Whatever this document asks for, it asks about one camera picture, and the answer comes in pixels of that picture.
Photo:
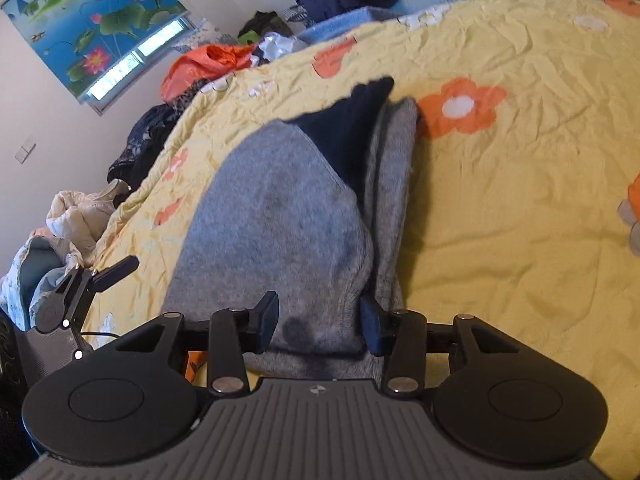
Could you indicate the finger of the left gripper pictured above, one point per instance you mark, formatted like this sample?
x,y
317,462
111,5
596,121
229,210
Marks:
x,y
107,274

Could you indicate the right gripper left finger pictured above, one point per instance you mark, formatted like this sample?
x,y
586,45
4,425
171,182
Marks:
x,y
231,334

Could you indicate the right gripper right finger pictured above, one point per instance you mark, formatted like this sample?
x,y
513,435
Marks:
x,y
399,338

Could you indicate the grey navy knit sweater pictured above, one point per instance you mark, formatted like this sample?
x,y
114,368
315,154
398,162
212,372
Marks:
x,y
311,208

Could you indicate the cream puffy jacket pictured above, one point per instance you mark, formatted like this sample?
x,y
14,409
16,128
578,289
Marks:
x,y
82,218

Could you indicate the dark floral garment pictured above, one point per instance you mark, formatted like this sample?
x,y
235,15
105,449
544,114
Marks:
x,y
146,141

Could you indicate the yellow floral bed quilt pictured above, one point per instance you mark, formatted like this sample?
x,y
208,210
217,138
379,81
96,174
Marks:
x,y
528,144

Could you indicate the orange plastic bag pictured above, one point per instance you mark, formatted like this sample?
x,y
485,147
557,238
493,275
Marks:
x,y
209,62

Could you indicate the lotus print window blind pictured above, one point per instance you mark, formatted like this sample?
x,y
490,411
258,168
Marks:
x,y
95,48

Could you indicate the patterned white pillow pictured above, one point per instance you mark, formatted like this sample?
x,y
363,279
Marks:
x,y
202,35

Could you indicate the white crumpled plastic bag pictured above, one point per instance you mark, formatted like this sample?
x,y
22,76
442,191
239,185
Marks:
x,y
274,46

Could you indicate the light blue folded blanket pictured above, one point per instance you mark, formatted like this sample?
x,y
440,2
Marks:
x,y
340,24

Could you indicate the white wall switch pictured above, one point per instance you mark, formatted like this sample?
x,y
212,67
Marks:
x,y
25,150

